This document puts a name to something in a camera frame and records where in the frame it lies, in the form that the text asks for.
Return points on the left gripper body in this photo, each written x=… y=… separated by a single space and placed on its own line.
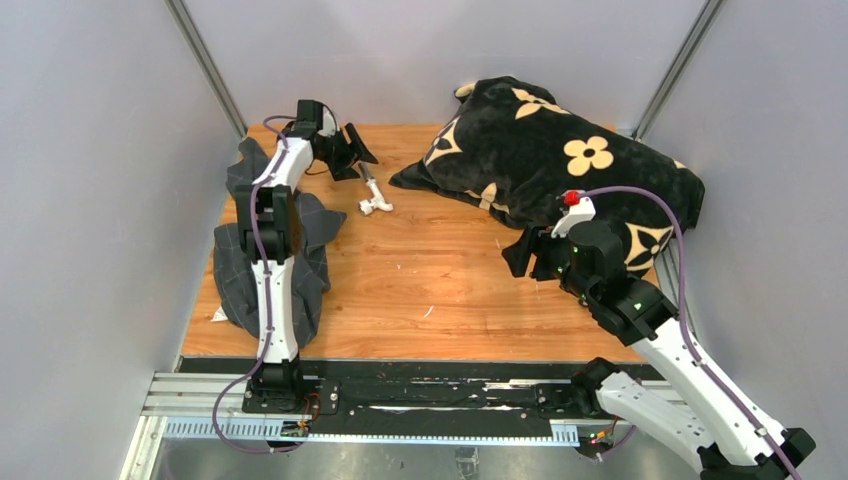
x=334 y=147

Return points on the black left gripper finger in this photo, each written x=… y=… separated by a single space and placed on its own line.
x=359 y=152
x=344 y=172

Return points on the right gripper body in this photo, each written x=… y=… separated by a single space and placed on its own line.
x=552 y=256

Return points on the metal tee pipe fitting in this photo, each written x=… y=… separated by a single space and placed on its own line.
x=365 y=171

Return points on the white plastic water faucet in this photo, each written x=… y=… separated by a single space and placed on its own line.
x=376 y=202

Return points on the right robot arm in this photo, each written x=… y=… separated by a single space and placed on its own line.
x=720 y=432

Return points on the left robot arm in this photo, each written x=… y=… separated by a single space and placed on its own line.
x=270 y=235

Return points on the black floral plush blanket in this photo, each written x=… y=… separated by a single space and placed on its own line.
x=511 y=150

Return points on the grey checked cloth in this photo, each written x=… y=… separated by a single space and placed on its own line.
x=232 y=273

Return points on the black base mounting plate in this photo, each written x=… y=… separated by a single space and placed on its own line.
x=440 y=401

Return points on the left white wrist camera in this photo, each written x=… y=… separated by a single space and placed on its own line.
x=329 y=123

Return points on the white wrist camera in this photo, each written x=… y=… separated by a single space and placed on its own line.
x=578 y=209
x=329 y=123

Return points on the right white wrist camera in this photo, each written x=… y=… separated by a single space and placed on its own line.
x=578 y=209

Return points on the left aluminium frame post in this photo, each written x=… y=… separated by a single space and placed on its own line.
x=194 y=39

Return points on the aluminium frame post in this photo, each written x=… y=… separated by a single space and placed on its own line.
x=682 y=58
x=194 y=39

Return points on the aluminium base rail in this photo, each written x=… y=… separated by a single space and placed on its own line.
x=433 y=348

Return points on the right aluminium frame post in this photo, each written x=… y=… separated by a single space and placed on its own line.
x=682 y=58

